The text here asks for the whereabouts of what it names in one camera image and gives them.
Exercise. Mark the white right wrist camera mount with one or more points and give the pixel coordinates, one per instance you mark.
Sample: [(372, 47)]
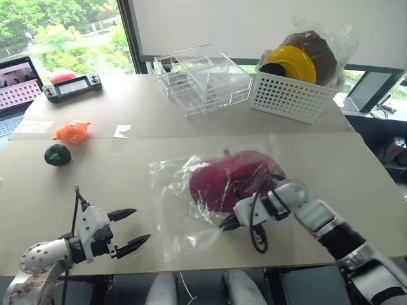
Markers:
[(251, 209)]

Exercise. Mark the red rounded object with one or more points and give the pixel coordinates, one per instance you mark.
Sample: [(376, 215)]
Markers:
[(62, 77)]

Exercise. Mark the white perforated plastic basket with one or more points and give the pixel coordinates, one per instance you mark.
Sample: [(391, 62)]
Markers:
[(286, 98)]

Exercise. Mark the black handheld controller with screen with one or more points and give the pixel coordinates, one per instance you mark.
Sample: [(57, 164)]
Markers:
[(73, 87)]

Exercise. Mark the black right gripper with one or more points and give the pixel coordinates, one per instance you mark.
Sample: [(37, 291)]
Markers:
[(239, 220)]

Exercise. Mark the grey tablet monitor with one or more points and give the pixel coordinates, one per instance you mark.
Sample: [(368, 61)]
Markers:
[(369, 92)]

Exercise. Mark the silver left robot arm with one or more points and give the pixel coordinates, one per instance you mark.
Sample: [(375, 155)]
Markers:
[(41, 254)]

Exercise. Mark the white projection screen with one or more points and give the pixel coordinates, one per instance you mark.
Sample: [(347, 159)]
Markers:
[(254, 25)]

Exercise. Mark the clear acrylic drawer organiser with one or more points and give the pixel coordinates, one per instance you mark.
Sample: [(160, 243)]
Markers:
[(206, 76)]

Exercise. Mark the open laptop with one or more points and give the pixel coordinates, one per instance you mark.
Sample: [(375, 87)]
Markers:
[(16, 89)]

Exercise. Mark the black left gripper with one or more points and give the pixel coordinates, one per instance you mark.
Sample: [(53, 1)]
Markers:
[(101, 246)]

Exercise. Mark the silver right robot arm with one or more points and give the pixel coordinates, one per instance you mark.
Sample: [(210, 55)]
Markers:
[(314, 216)]

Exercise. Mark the grey rounded robot leg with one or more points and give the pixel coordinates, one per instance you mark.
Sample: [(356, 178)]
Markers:
[(245, 290), (163, 290)]

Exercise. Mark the dark window frame post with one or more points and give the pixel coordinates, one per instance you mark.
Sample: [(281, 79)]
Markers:
[(128, 35)]

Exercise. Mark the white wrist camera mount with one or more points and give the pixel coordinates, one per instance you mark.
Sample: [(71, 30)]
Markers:
[(251, 209), (92, 219)]

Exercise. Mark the black and green ball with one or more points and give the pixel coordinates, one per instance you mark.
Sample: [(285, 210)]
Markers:
[(57, 155)]

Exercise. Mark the red and black device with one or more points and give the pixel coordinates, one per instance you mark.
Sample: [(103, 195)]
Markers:
[(397, 152)]

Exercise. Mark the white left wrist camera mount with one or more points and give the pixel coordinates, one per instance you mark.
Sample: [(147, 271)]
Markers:
[(92, 219)]

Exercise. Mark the crinkled clear plastic bag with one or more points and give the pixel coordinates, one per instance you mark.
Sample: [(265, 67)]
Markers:
[(345, 47)]

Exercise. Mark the orange plush fish toy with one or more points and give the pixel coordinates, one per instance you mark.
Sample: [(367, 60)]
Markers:
[(71, 131)]

